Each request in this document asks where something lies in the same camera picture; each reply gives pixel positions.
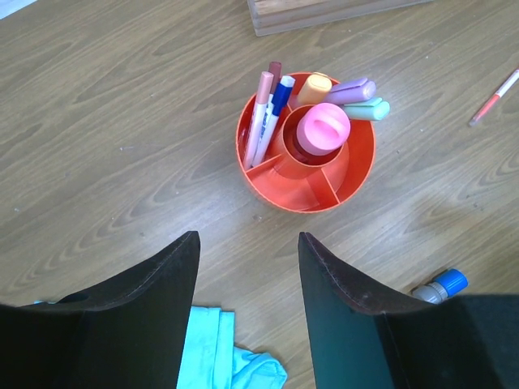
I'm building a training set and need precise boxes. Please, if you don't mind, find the green blue highlighter pen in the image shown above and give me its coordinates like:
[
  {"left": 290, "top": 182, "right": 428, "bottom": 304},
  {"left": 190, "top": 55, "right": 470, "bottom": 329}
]
[{"left": 343, "top": 97, "right": 391, "bottom": 122}]

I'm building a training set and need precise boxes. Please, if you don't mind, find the brown cap white marker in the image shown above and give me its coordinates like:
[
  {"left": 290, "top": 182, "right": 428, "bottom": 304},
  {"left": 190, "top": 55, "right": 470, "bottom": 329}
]
[{"left": 268, "top": 62, "right": 282, "bottom": 95}]

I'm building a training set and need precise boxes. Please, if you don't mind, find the purple highlighter pen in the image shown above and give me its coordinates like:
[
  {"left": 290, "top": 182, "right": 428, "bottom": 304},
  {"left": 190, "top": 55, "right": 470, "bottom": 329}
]
[{"left": 323, "top": 78, "right": 376, "bottom": 105}]

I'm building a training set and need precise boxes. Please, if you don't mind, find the pink cap white marker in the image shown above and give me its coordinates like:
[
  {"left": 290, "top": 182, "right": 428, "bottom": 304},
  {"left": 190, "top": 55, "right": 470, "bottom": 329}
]
[{"left": 243, "top": 71, "right": 274, "bottom": 169}]

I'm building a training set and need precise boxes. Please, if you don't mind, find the wooden clothes rack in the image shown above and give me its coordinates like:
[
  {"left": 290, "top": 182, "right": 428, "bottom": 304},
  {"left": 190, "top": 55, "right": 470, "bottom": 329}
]
[{"left": 247, "top": 0, "right": 428, "bottom": 36}]

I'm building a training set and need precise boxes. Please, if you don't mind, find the teal folded cloth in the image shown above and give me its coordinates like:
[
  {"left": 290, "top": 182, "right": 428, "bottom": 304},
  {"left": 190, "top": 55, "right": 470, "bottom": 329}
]
[{"left": 31, "top": 297, "right": 287, "bottom": 388}]

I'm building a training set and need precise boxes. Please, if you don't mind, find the orange transparent pen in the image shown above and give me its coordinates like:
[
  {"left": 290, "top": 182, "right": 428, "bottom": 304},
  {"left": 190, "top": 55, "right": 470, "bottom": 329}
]
[{"left": 469, "top": 68, "right": 519, "bottom": 127}]

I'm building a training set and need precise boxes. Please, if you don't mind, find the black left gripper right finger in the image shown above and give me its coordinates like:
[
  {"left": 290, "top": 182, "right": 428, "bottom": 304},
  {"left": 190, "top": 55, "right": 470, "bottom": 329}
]
[{"left": 298, "top": 233, "right": 518, "bottom": 388}]

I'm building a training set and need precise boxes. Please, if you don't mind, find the orange round desk organizer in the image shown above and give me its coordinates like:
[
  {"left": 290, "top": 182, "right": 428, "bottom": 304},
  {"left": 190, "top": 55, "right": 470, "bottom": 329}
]
[{"left": 235, "top": 96, "right": 376, "bottom": 214}]

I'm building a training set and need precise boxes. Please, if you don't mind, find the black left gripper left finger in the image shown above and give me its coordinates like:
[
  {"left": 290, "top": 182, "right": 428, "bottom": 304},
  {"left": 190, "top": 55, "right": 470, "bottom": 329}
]
[{"left": 1, "top": 231, "right": 200, "bottom": 388}]

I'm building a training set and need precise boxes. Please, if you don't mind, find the blue cap white marker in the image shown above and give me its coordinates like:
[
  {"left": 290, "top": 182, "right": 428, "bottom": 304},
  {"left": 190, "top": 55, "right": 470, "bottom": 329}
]
[{"left": 252, "top": 75, "right": 295, "bottom": 167}]

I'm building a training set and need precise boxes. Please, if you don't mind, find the orange pink highlighter pen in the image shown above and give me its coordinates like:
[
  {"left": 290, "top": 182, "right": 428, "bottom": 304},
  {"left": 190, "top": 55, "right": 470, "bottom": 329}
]
[{"left": 296, "top": 73, "right": 332, "bottom": 105}]

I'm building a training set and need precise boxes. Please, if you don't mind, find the grey blue cylinder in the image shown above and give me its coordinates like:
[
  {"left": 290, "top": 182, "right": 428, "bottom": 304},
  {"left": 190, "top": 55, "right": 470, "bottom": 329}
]
[{"left": 411, "top": 268, "right": 469, "bottom": 305}]

